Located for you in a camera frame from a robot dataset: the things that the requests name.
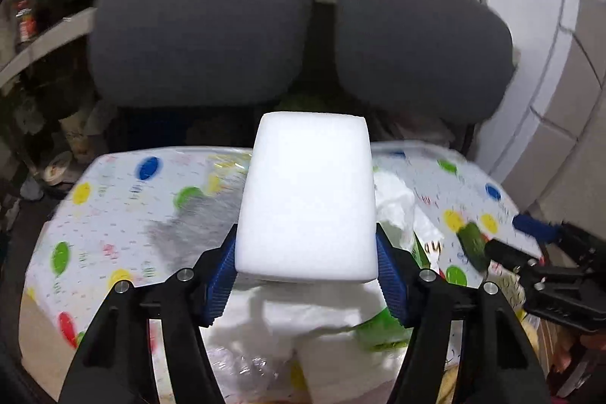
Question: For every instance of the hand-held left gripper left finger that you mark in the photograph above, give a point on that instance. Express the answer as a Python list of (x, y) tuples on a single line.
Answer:
[(222, 281)]

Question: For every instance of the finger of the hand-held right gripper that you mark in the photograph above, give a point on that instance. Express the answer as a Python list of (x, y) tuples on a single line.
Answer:
[(513, 257), (535, 226)]

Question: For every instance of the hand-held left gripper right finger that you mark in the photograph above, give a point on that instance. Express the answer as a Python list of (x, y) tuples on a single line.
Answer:
[(390, 285)]

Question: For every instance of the dark green lump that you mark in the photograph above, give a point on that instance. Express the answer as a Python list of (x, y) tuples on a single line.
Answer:
[(473, 245)]

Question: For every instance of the white foam block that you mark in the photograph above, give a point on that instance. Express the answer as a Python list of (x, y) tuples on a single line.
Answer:
[(307, 195)]

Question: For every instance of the white crumpled paper gold lettering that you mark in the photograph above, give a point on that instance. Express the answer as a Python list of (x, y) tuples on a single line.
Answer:
[(393, 200)]

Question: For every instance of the white paper towel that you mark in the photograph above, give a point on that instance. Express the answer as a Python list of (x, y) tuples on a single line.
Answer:
[(307, 319)]

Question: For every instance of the balloon print tablecloth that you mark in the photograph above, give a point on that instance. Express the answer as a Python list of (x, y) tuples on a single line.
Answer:
[(118, 214)]

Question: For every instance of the round bowl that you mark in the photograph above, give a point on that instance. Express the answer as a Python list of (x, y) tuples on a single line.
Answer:
[(57, 167)]

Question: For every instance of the grey padded office chair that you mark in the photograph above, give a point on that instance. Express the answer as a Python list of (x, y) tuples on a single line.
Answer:
[(203, 25)]

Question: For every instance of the bottle with red label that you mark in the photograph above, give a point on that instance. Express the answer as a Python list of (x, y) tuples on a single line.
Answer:
[(24, 23)]

